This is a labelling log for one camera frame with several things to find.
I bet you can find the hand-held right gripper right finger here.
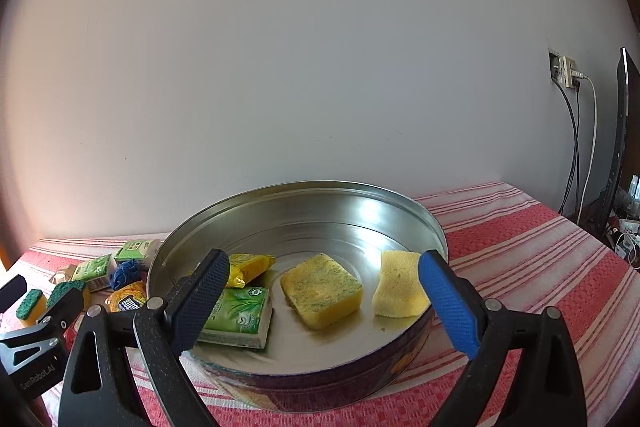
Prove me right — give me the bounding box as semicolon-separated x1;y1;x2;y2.
418;250;588;427

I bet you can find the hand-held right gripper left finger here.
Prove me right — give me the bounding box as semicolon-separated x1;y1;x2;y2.
59;249;231;427

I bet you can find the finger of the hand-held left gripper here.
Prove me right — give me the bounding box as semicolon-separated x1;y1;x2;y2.
0;274;28;315
37;289;86;342

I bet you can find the yellow sponge with green scourer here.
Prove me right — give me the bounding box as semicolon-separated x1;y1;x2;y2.
15;281;87;327

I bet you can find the brown and beige wafer packet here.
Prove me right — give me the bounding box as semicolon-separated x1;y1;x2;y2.
50;263;81;285

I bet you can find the round metal cookie tin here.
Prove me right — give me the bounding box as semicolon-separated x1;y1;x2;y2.
146;179;448;413

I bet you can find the green tissue pack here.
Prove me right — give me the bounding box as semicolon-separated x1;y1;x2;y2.
197;287;274;350
70;254;117;293
114;239;163;270

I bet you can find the pale yellow sponge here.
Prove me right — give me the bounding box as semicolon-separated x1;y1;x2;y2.
372;250;432;319

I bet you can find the yellow snack packet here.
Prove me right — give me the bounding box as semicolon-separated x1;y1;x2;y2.
220;252;277;289

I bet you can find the orange packet with black label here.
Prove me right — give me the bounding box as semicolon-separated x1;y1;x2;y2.
105;282;150;314

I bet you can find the crumpled blue wrapper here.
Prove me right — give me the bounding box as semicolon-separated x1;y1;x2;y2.
110;259;146;290

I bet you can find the red striped tablecloth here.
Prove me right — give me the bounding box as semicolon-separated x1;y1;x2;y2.
0;181;640;427

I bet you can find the speckled yellow sponge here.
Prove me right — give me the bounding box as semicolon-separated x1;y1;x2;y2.
280;253;364;330

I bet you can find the black flat screen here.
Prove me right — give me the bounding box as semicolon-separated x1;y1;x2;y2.
595;47;640;238

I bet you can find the white cable bundle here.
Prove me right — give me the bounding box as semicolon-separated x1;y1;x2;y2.
607;217;640;269

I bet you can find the black cable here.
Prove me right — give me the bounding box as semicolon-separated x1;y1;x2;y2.
574;88;583;224
552;79;578;215

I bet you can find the white wall socket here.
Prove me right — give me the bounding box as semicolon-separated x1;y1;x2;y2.
548;49;586;88

